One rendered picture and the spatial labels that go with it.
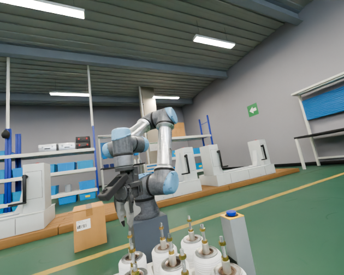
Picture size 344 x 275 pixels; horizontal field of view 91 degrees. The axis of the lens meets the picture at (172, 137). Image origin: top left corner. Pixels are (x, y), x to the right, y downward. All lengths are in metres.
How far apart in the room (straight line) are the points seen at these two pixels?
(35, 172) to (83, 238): 1.13
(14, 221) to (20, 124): 7.25
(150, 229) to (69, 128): 8.36
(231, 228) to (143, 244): 0.44
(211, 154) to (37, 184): 2.48
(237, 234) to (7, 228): 2.26
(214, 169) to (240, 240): 2.34
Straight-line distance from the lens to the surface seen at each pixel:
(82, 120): 9.14
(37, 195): 2.52
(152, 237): 0.98
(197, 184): 2.81
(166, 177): 0.87
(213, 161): 3.08
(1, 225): 2.57
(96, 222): 1.69
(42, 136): 9.18
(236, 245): 0.80
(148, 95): 7.51
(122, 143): 0.66
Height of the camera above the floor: 0.56
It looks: 9 degrees up
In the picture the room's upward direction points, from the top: 9 degrees counter-clockwise
